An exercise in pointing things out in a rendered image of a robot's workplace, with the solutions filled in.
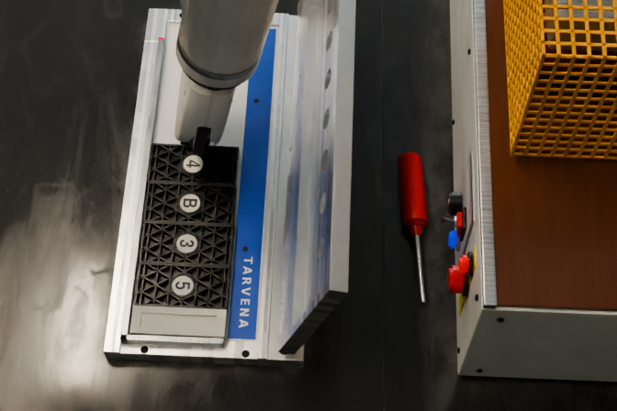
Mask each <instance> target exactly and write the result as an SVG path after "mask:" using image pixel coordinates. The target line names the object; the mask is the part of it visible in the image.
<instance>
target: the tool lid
mask: <svg viewBox="0 0 617 411"><path fill-rule="evenodd" d="M355 7H356V0H299V2H298V4H297V17H298V32H297V38H296V47H295V63H294V74H293V81H292V96H291V112H290V119H291V128H290V143H289V150H290V151H291V162H290V174H289V175H288V177H287V192H286V220H285V224H284V240H283V256H282V288H281V304H280V305H282V306H283V309H282V326H281V333H280V335H279V336H278V352H281V353H287V354H296V352H297V351H298V350H299V349H300V348H301V346H302V345H303V344H304V343H305V342H306V341H307V339H308V338H309V337H310V336H311V335H312V334H313V332H314V331H315V330H316V329H317V328H318V327H319V325H320V324H321V323H322V322H323V321H324V320H325V318H326V317H327V316H328V315H329V314H330V313H331V311H332V310H333V309H334V308H335V307H336V306H337V305H338V304H339V303H340V302H341V301H342V299H343V298H344V297H345V296H346V295H347V294H348V278H349V244H350V210H351V176H352V142H353V75H354V41H355Z"/></svg>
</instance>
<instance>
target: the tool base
mask: <svg viewBox="0 0 617 411"><path fill-rule="evenodd" d="M180 13H182V10H179V9H154V8H149V14H148V21H147V27H146V35H145V42H144V49H143V56H142V63H141V70H140V83H139V90H138V97H137V104H136V111H135V117H134V125H133V131H132V139H131V145H130V153H129V166H128V172H127V180H126V186H125V193H124V200H123V207H122V214H121V221H120V228H119V235H118V248H117V255H116V262H115V269H114V276H113V283H112V290H111V296H110V304H109V310H108V318H107V331H106V337H105V345H104V353H105V356H106V358H107V359H108V360H130V361H173V362H195V363H217V364H240V365H262V366H284V367H303V366H304V346H305V343H304V344H303V345H302V346H301V348H300V349H299V350H298V351H297V352H296V354H287V353H281V352H278V336H279V335H280V333H281V326H282V309H283V306H282V305H280V304H281V288H282V256H283V240H284V224H285V220H286V192H287V177H288V175H289V174H290V162H291V151H290V150H289V143H290V128H291V119H290V112H291V96H292V81H293V74H294V63H295V47H296V38H297V32H298V17H297V16H289V15H288V14H278V13H275V14H274V17H273V21H272V24H271V27H270V28H275V29H276V30H277V42H276V55H275V82H274V96H273V110H272V124H271V138H270V151H269V166H268V180H267V194H266V208H265V221H264V248H263V262H262V276H261V290H260V304H259V317H258V331H257V338H256V340H254V341H240V340H225V341H224V348H212V347H190V346H167V345H145V344H123V343H121V342H120V332H121V325H122V317H123V310H124V303H125V295H126V288H127V280H128V274H129V260H130V253H131V245H132V238H133V230H134V223H135V216H136V209H137V202H138V194H139V187H140V173H141V165H142V158H143V151H144V144H145V137H146V129H147V122H148V115H149V107H150V100H151V86H152V79H153V72H154V64H155V57H156V50H157V42H158V38H164V41H165V47H164V55H163V68H162V77H161V84H160V92H159V99H158V106H157V114H156V121H155V130H154V137H153V143H156V136H157V127H158V120H159V113H160V105H161V97H162V89H163V76H164V68H165V60H166V52H167V45H168V38H169V29H170V26H171V25H173V24H180V22H181V18H180V17H179V15H180ZM143 346H147V347H148V349H149V351H148V352H147V353H141V351H140V348H141V347H143ZM244 350H247V351H249V352H250V356H249V357H248V358H243V357H242V355H241V353H242V352H243V351H244Z"/></svg>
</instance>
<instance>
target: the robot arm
mask: <svg viewBox="0 0 617 411"><path fill-rule="evenodd" d="M278 1H279V0H180V2H181V7H182V17H181V22H180V27H179V31H178V36H177V41H176V47H175V51H176V57H177V60H178V62H179V64H180V66H181V67H182V73H181V80H180V86H179V95H178V102H177V110H176V119H175V129H174V135H175V137H176V139H177V140H179V141H181V142H180V143H181V144H185V145H188V147H190V148H192V149H193V151H192V154H196V155H204V151H205V147H206V146H209V142H210V140H211V143H212V144H213V146H215V145H217V144H218V143H219V142H220V140H221V137H222V134H223V131H224V128H225V126H226V122H227V119H228V115H229V112H230V107H231V103H232V100H233V96H234V92H235V89H236V86H238V85H240V84H242V83H244V82H246V81H247V80H248V79H249V78H251V77H252V75H253V74H254V72H255V71H256V69H257V66H258V63H259V60H260V58H261V55H262V52H263V49H264V43H265V41H266V38H267V35H268V32H269V29H270V27H271V24H272V21H273V17H274V14H275V10H276V7H277V4H278Z"/></svg>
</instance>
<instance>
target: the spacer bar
mask: <svg viewBox="0 0 617 411"><path fill-rule="evenodd" d="M227 315H228V313H227V310H226V309H206V308H186V307H167V306H147V305H134V306H133V310H132V318H131V325H130V332H129V333H130V334H131V335H153V336H176V337H198V338H221V339H224V341H225V337H226V326H227Z"/></svg>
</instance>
